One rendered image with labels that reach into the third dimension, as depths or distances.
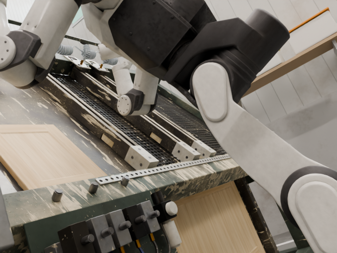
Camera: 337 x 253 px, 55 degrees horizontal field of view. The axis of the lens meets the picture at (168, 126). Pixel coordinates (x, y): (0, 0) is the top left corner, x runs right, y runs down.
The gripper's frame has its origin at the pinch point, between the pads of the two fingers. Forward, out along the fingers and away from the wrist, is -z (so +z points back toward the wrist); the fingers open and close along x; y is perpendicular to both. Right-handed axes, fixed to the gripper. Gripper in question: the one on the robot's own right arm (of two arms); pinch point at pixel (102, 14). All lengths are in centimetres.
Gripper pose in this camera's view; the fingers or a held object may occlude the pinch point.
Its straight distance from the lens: 155.1
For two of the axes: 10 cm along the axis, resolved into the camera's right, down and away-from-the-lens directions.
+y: -4.3, 6.0, 6.8
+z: 3.2, 8.0, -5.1
